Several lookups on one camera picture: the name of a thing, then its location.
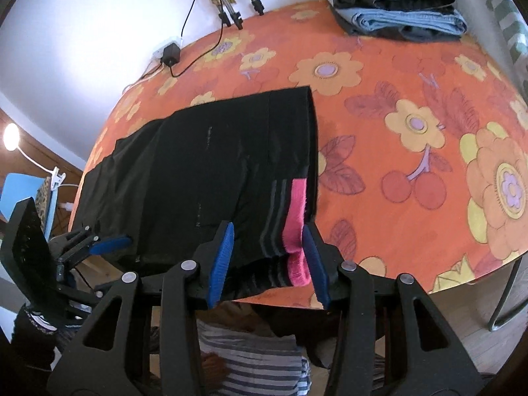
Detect wooden wardrobe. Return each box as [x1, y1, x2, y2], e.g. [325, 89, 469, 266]
[0, 107, 85, 203]

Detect person's striped clothing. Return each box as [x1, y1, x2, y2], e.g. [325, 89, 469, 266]
[150, 301, 311, 396]

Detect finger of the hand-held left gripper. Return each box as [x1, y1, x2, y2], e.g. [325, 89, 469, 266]
[49, 225, 92, 253]
[58, 234, 132, 273]

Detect white clip lamp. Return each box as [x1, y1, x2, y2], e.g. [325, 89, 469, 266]
[2, 123, 67, 192]

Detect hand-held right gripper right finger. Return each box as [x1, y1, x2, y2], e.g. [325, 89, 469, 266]
[301, 219, 485, 396]

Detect black cable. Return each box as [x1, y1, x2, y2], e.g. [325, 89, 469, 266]
[169, 0, 226, 78]

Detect black folded garment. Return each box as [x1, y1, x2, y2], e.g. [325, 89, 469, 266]
[333, 0, 456, 12]

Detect black pants with pink stripe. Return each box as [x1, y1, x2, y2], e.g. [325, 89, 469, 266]
[68, 86, 320, 302]

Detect white power strip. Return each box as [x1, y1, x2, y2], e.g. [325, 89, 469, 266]
[152, 37, 184, 61]

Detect green and white patterned pillow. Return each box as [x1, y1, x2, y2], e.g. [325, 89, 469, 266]
[433, 0, 528, 104]

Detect white cable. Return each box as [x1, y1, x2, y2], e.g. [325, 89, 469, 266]
[121, 60, 163, 92]

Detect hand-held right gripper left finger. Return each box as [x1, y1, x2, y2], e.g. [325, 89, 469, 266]
[47, 221, 236, 396]

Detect grey metal chair leg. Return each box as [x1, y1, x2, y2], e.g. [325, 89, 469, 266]
[489, 253, 528, 333]

